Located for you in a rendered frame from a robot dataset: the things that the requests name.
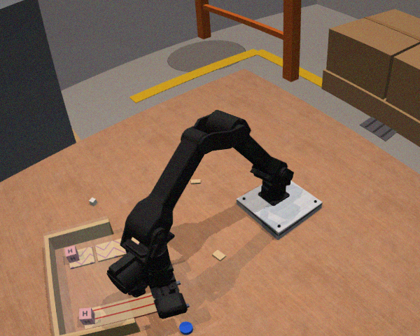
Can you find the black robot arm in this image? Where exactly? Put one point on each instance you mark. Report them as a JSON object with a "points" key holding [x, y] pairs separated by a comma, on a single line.
{"points": [[151, 219]]}

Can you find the tan flat strip with purple zigzag lines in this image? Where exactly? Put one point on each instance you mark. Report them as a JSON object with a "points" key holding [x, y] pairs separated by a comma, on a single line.
{"points": [[119, 249]]}

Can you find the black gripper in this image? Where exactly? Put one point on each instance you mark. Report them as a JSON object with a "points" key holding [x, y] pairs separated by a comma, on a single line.
{"points": [[169, 302]]}

